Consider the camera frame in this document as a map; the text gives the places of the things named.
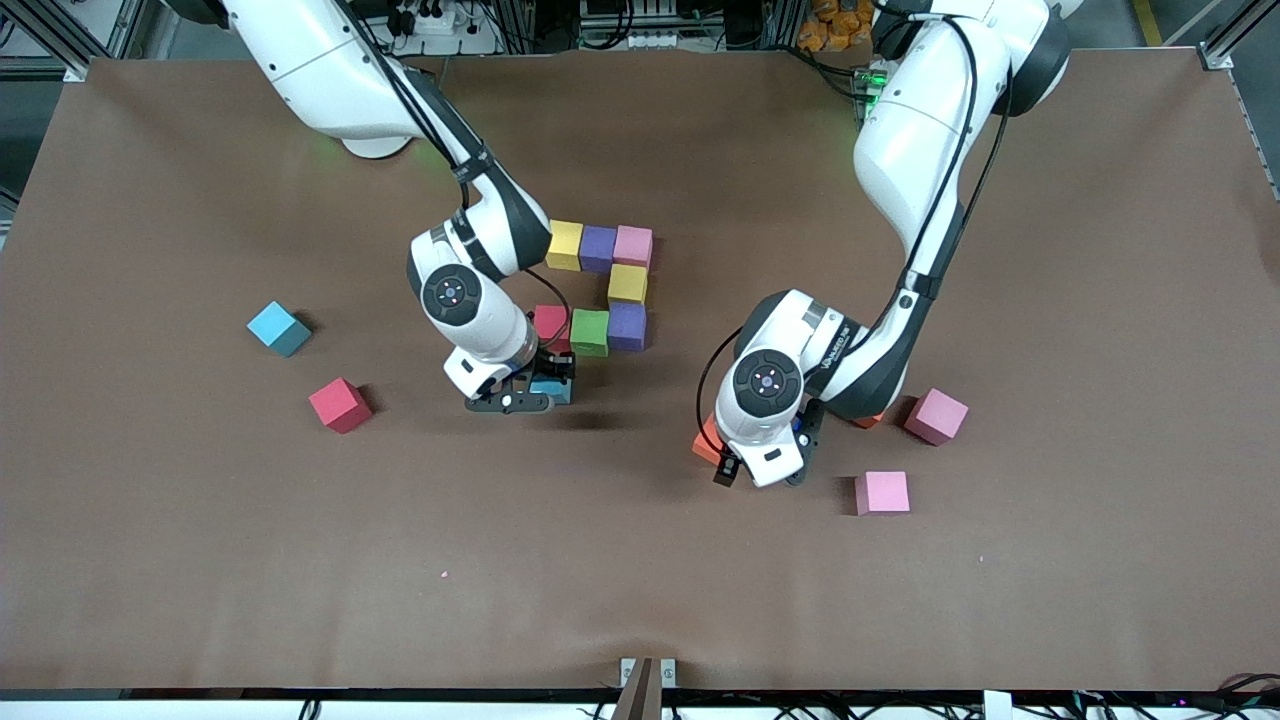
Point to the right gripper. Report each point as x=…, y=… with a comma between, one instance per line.
x=553, y=364

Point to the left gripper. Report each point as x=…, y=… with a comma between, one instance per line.
x=727, y=469

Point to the light blue foam cube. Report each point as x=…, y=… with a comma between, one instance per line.
x=552, y=390
x=279, y=329

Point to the orange foam cube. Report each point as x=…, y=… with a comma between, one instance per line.
x=707, y=440
x=868, y=421

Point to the red foam cube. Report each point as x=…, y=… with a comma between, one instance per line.
x=550, y=322
x=340, y=405

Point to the green foam cube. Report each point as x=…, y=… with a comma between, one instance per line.
x=589, y=332

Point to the purple foam cube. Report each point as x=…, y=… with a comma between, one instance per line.
x=627, y=326
x=598, y=250

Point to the yellow foam cube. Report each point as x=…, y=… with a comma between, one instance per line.
x=627, y=285
x=563, y=245

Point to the pink foam cube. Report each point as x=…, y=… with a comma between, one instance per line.
x=936, y=416
x=882, y=493
x=633, y=247

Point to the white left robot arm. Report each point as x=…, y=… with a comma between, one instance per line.
x=920, y=130

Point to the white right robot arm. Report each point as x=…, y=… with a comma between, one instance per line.
x=330, y=70

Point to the brown table cover sheet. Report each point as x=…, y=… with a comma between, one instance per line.
x=640, y=560

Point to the grey equipment rack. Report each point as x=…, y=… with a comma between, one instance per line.
x=640, y=25

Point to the white power strip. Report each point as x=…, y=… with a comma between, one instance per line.
x=425, y=20

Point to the bag of oranges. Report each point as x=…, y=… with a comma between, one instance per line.
x=835, y=25

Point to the small metal bracket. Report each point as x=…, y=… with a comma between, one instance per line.
x=627, y=670

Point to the aluminium frame strut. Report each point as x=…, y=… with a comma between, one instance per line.
x=60, y=40
x=1240, y=25

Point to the aluminium table edge rail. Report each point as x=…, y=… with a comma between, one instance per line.
x=1255, y=130

